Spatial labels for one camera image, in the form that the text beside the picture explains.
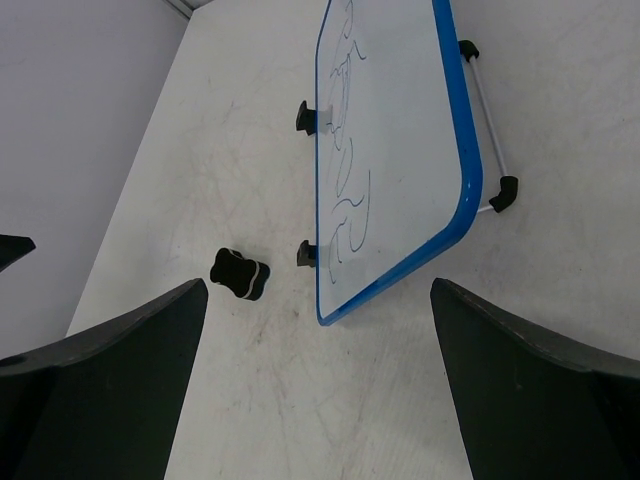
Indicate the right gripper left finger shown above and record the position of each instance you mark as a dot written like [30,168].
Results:
[103,403]

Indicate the blue framed whiteboard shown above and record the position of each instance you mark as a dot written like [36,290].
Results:
[399,175]

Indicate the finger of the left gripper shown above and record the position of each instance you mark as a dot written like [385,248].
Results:
[13,248]

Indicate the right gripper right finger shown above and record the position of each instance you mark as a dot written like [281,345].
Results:
[532,403]

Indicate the left aluminium frame post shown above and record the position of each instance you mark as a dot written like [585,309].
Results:
[182,7]

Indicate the black whiteboard eraser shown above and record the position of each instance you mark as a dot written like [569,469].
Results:
[244,277]

